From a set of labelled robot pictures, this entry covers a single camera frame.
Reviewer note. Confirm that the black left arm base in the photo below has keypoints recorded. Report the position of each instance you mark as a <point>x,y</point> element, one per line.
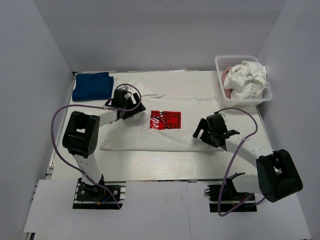
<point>91,197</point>

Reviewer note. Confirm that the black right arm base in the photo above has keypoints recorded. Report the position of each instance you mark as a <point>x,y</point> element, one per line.
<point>230,198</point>

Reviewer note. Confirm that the white perforated plastic basket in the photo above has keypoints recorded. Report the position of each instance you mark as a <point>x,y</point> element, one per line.
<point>221,62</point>

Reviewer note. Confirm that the folded blue t shirt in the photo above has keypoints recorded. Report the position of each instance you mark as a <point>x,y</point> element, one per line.
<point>93,87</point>

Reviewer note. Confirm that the white Coca-Cola t shirt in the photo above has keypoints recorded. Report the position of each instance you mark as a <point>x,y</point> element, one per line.
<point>167,124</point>

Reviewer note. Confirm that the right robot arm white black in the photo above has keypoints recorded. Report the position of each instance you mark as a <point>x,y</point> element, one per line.
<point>277,176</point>

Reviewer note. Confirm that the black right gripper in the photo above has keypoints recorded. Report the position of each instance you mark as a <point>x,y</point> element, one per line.
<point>202,130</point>

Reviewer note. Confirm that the crumpled white t shirt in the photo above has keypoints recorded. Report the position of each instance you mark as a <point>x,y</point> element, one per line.
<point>248,80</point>

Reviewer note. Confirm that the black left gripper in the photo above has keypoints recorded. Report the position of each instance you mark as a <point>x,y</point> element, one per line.
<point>135,109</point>

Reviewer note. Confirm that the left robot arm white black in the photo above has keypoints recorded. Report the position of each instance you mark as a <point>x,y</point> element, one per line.
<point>81,134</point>

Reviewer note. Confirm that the pink printed t shirt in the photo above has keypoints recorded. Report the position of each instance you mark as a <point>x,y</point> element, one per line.
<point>226,82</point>

